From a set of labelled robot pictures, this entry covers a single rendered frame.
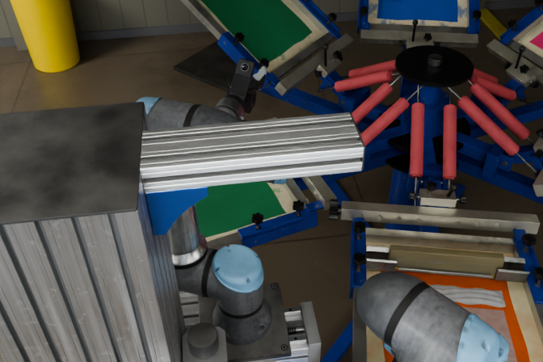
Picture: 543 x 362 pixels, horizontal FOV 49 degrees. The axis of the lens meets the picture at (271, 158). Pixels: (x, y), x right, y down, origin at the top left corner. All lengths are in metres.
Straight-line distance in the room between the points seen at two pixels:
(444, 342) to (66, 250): 0.55
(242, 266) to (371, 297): 0.49
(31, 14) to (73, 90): 0.65
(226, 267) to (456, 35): 2.04
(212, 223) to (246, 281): 0.88
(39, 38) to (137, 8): 0.94
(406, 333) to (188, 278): 0.64
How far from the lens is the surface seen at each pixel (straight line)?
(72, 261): 0.84
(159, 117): 1.16
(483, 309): 1.99
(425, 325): 0.94
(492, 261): 2.03
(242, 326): 1.50
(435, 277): 2.05
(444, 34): 3.11
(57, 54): 5.26
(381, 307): 0.96
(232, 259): 1.41
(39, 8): 5.06
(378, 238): 2.13
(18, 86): 5.26
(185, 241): 1.37
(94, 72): 5.24
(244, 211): 2.28
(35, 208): 0.81
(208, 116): 1.13
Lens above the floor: 2.54
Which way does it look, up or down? 39 degrees down
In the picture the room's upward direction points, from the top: 1 degrees counter-clockwise
